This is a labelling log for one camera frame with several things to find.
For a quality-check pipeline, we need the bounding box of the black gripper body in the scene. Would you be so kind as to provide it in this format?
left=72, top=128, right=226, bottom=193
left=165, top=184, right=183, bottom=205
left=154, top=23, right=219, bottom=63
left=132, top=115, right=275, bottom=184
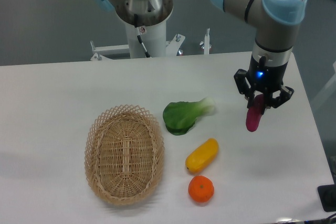
left=247, top=56, right=288, bottom=97

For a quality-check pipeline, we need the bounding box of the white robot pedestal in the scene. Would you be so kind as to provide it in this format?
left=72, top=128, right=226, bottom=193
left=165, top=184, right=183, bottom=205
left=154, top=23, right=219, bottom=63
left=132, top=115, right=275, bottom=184
left=89, top=0, right=212, bottom=61

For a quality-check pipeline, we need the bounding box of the woven wicker basket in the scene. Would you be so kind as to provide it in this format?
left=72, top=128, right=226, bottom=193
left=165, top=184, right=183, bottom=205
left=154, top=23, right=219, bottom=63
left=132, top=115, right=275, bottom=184
left=85, top=104, right=164, bottom=206

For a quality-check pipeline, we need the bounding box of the purple sweet potato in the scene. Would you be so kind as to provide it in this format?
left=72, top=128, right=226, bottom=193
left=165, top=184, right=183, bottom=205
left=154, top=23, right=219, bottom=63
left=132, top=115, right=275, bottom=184
left=246, top=94, right=264, bottom=132

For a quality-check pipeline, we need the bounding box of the orange tangerine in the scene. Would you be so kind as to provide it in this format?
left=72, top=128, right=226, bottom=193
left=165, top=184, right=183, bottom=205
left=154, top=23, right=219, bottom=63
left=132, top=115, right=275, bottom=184
left=188, top=175, right=215, bottom=203

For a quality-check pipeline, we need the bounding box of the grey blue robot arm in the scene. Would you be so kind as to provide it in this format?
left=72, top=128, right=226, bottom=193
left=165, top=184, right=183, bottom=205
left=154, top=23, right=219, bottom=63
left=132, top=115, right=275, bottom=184
left=95, top=0, right=307, bottom=113

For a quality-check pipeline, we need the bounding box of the black cable on pedestal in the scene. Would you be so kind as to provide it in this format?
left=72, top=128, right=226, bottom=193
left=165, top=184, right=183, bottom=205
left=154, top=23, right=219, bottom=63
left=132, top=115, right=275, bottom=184
left=133, top=13, right=153, bottom=58

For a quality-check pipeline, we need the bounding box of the yellow mango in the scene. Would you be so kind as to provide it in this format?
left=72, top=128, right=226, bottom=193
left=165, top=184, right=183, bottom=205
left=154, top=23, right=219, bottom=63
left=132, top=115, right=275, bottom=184
left=185, top=138, right=219, bottom=174

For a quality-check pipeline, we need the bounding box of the black device at table edge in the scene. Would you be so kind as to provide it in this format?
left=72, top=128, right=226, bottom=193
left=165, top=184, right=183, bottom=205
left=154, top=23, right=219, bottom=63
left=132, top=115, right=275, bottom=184
left=317, top=184, right=335, bottom=212

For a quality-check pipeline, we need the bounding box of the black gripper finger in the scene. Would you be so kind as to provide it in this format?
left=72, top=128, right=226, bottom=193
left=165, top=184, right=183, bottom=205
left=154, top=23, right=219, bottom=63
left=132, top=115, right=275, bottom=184
left=234, top=69, right=255, bottom=108
left=260, top=86, right=294, bottom=115

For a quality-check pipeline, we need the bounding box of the green bok choy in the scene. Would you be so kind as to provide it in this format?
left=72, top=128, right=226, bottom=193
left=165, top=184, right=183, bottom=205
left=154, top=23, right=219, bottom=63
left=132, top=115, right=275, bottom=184
left=162, top=97, right=215, bottom=135

